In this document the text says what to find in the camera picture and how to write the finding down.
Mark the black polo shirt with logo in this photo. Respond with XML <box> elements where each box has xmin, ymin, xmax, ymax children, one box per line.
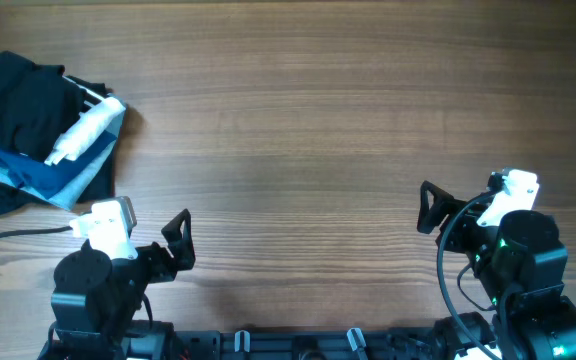
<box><xmin>0</xmin><ymin>51</ymin><xmax>85</xmax><ymax>162</ymax></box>

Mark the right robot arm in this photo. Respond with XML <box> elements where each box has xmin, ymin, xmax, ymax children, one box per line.
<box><xmin>417</xmin><ymin>173</ymin><xmax>576</xmax><ymax>359</ymax></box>

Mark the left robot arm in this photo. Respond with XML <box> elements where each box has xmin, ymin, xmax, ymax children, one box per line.
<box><xmin>38</xmin><ymin>209</ymin><xmax>196</xmax><ymax>359</ymax></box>

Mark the light blue folded shirt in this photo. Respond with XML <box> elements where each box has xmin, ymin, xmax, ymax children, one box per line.
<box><xmin>0</xmin><ymin>98</ymin><xmax>126</xmax><ymax>215</ymax></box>

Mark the white shirt with black stripes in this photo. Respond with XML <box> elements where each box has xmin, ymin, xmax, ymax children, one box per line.
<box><xmin>44</xmin><ymin>76</ymin><xmax>126</xmax><ymax>166</ymax></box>

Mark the dark blue folded shirt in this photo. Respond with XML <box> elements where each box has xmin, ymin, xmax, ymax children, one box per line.
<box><xmin>0</xmin><ymin>131</ymin><xmax>117</xmax><ymax>199</ymax></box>

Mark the black folded shirt in stack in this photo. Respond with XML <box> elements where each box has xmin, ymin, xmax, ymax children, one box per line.
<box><xmin>0</xmin><ymin>76</ymin><xmax>108</xmax><ymax>215</ymax></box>

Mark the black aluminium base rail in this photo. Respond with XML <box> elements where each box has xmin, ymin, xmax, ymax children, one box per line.
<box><xmin>117</xmin><ymin>327</ymin><xmax>444</xmax><ymax>360</ymax></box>

